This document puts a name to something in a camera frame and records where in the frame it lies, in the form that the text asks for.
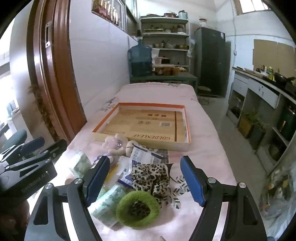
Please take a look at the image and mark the dark padded seat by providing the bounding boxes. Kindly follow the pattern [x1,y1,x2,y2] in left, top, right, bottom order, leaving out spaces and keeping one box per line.
[2,129,28,151]

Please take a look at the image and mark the green dotted tissue pack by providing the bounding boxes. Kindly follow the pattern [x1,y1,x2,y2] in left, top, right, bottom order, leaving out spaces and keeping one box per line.
[89,184,130,226]
[68,151,93,178]

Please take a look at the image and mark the green fluffy hair ring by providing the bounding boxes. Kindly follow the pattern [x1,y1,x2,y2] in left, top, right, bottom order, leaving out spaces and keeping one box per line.
[116,191,160,229]

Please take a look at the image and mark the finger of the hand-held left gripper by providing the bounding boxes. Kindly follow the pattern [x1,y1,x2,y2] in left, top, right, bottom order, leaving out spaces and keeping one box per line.
[0,136,45,164]
[3,139,68,173]

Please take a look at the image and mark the blue water jug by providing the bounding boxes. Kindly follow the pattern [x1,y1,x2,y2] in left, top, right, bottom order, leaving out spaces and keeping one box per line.
[127,30,153,77]

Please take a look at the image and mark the white blue wipes packet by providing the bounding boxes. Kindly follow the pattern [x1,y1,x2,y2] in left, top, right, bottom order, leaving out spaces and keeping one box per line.
[117,145,164,187]

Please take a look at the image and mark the high window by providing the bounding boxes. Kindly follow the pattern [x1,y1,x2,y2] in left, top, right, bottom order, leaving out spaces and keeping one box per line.
[233,0,273,14]

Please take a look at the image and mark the green table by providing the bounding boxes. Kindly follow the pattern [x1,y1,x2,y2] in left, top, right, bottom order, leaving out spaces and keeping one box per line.
[129,73,199,93]

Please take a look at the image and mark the gas stove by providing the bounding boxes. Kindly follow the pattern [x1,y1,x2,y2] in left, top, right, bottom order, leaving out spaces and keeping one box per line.
[285,80,296,93]

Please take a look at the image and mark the dark green appliance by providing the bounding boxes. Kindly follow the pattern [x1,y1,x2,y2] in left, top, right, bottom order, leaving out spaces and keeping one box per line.
[276,104,296,142]

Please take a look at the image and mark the grey kitchen counter cabinet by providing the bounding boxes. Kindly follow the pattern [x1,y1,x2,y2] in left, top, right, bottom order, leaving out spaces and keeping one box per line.
[227,67,296,176]

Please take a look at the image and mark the yellow packet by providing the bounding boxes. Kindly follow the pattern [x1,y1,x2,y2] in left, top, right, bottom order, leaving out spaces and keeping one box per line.
[104,158,133,186]

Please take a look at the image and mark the dark green planter box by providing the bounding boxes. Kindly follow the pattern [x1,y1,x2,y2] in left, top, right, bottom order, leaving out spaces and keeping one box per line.
[250,123,269,150]

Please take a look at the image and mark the dark refrigerator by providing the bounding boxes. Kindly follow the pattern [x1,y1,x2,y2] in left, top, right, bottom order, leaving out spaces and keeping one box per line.
[194,27,232,98]

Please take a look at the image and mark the leopard print scrunchie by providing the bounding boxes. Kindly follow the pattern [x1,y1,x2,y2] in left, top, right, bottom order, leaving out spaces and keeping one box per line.
[129,163,173,215]

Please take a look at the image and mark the black wok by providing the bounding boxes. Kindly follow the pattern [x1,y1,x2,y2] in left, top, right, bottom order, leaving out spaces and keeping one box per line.
[274,72,295,84]

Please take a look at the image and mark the purple scrunchie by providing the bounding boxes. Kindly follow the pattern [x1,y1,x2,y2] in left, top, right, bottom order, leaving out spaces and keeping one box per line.
[94,152,115,165]

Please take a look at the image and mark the green metal shelf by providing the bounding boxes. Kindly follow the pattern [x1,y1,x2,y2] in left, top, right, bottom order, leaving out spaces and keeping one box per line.
[140,16,191,75]

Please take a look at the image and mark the metal door strike plate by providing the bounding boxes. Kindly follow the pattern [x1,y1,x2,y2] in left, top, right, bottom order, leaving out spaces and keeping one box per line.
[45,21,52,48]

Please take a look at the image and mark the brown wooden door frame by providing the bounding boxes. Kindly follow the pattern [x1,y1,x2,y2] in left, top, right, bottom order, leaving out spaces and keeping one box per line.
[26,0,88,144]

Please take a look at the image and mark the round stool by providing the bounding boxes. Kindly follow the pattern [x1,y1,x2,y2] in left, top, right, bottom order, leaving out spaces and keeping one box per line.
[196,86,212,105]

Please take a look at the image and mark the clear plastic bag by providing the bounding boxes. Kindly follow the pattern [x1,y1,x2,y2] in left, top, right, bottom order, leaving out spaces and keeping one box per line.
[259,160,296,223]

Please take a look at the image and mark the shallow cardboard box tray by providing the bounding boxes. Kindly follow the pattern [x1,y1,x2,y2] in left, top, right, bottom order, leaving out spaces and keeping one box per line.
[92,102,192,151]

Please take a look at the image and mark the steel pot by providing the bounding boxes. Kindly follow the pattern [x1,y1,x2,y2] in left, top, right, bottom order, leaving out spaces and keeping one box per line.
[268,141,285,160]

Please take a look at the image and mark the dried herb bundle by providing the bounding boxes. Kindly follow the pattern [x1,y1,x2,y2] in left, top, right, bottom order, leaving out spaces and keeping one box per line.
[28,83,58,139]

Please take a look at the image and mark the cardboard wall sheet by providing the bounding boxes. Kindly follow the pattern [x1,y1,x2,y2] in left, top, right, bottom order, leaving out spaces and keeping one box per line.
[253,39,296,70]

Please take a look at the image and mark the brown planter box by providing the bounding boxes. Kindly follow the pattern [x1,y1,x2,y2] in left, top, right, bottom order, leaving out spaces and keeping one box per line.
[238,111,257,139]

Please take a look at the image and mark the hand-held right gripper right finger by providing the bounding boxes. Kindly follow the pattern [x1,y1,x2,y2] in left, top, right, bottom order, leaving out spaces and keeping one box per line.
[180,156,269,241]

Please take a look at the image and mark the row of red jars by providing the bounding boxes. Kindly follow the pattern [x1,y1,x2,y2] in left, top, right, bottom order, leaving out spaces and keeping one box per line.
[91,0,119,26]

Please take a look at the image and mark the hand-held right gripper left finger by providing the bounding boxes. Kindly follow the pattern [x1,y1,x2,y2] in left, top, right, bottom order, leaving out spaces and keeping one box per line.
[24,156,111,241]

